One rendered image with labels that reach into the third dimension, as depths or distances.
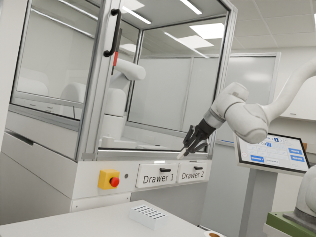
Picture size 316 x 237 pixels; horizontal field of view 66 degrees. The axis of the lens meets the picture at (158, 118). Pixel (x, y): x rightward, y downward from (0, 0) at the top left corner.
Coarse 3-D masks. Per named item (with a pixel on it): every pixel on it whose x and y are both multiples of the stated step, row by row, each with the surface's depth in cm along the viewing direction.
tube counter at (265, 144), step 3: (261, 144) 178; (264, 144) 179; (267, 144) 179; (270, 144) 179; (273, 144) 180; (276, 144) 180; (279, 144) 181; (282, 144) 181; (273, 147) 178; (276, 147) 178; (279, 147) 179; (282, 147) 179
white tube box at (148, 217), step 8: (136, 208) 96; (144, 208) 97; (152, 208) 98; (136, 216) 92; (144, 216) 90; (152, 216) 90; (160, 216) 93; (144, 224) 90; (152, 224) 88; (160, 224) 90
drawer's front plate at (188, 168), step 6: (180, 168) 139; (186, 168) 143; (192, 168) 148; (204, 168) 158; (180, 174) 139; (186, 174) 144; (192, 174) 148; (198, 174) 154; (204, 174) 159; (180, 180) 140; (186, 180) 144; (192, 180) 149; (198, 180) 155
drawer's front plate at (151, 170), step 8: (144, 168) 117; (152, 168) 121; (168, 168) 130; (176, 168) 136; (152, 176) 122; (160, 176) 126; (168, 176) 131; (136, 184) 116; (144, 184) 118; (152, 184) 122; (160, 184) 127
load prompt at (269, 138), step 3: (267, 135) 184; (267, 138) 183; (270, 138) 183; (273, 138) 184; (276, 138) 184; (279, 138) 184; (282, 138) 185; (270, 141) 181; (273, 141) 182; (276, 141) 182; (279, 141) 183; (282, 141) 183
